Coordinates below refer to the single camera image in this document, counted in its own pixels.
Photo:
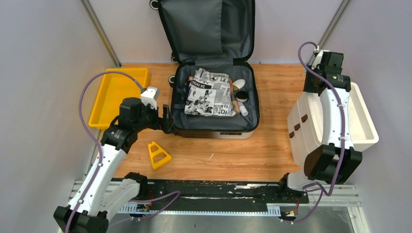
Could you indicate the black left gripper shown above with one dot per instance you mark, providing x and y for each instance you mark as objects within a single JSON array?
[{"x": 164, "y": 124}]

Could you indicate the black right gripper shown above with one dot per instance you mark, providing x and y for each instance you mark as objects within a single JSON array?
[{"x": 307, "y": 87}]

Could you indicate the white drawer storage box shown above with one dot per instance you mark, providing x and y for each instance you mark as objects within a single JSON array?
[{"x": 316, "y": 119}]

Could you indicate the space astronaut hardshell suitcase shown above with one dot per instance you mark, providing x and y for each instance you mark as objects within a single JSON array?
[{"x": 218, "y": 36}]

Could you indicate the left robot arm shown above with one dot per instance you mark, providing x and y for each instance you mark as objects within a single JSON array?
[{"x": 89, "y": 211}]

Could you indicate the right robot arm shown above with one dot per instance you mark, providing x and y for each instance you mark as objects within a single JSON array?
[{"x": 335, "y": 159}]

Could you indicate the yellow triangular plastic stand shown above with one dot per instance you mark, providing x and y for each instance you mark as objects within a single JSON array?
[{"x": 158, "y": 156}]

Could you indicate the newspaper print folded cloth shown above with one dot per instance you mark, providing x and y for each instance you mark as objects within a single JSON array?
[{"x": 209, "y": 94}]

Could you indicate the yellow plastic tray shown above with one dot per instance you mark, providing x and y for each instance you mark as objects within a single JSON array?
[{"x": 114, "y": 88}]

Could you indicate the white tube bottle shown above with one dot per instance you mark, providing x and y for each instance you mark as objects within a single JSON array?
[{"x": 243, "y": 109}]

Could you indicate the black round cosmetic jar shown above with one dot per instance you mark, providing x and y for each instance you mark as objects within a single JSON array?
[{"x": 242, "y": 96}]

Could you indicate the white oval cosmetic case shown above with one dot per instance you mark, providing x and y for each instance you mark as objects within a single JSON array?
[{"x": 238, "y": 84}]

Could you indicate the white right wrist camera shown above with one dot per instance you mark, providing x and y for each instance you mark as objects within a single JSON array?
[{"x": 318, "y": 54}]

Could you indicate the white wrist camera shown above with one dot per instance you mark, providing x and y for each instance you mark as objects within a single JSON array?
[
  {"x": 149, "y": 97},
  {"x": 318, "y": 54}
]

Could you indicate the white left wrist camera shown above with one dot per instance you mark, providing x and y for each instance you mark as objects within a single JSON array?
[{"x": 149, "y": 97}]

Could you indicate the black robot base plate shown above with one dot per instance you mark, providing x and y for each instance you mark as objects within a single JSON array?
[{"x": 217, "y": 196}]

